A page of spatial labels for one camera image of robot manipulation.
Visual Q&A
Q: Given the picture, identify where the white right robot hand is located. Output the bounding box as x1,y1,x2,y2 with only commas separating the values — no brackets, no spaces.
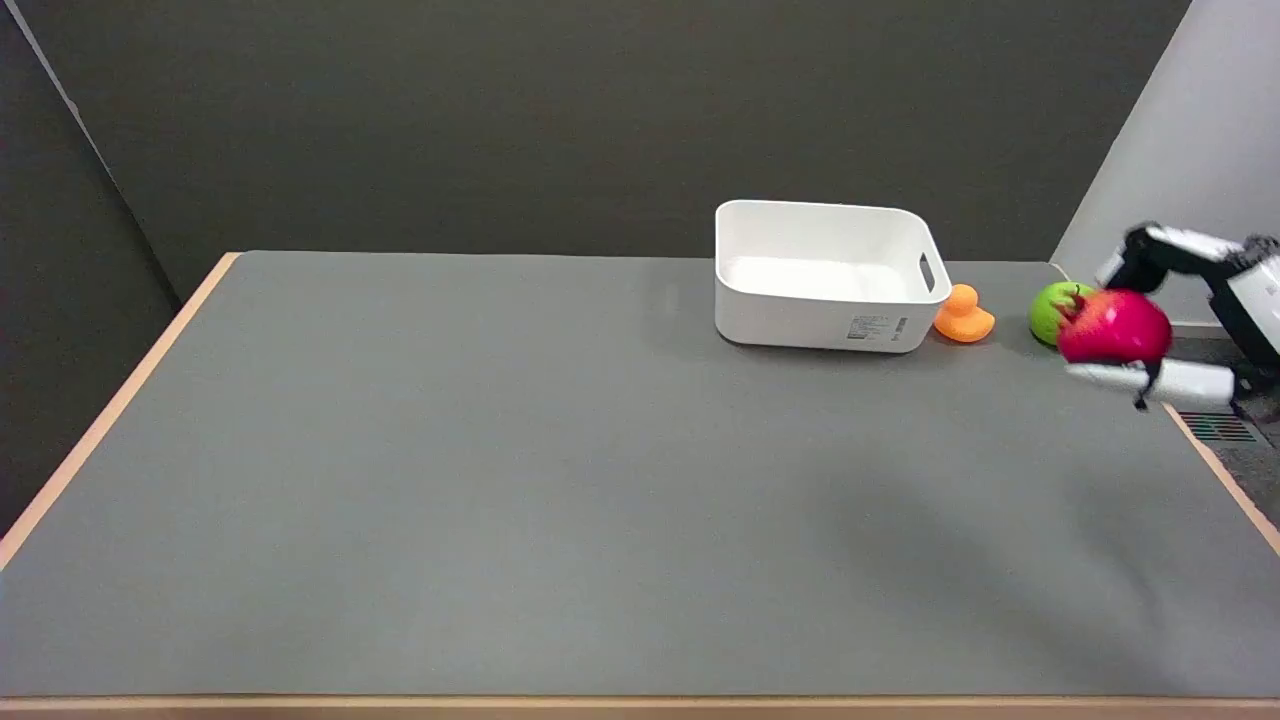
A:
1066,224,1280,411

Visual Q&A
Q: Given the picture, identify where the red apple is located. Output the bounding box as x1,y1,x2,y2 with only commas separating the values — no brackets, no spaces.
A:
1055,289,1173,366

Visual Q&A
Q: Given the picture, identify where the white plastic storage box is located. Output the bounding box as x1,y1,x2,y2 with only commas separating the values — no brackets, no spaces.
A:
714,199,952,354

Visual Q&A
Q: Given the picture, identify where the green apple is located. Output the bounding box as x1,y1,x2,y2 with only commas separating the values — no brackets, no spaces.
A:
1029,281,1097,348

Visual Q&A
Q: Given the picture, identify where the black floor vent grille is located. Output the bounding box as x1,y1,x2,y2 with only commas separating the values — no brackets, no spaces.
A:
1180,411,1258,444

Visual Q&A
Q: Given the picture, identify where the grey table mat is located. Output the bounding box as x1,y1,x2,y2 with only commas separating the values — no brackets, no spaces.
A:
0,251,1280,698

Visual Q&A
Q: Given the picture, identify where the orange rubber duck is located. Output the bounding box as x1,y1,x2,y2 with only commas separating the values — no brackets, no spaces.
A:
933,284,996,344

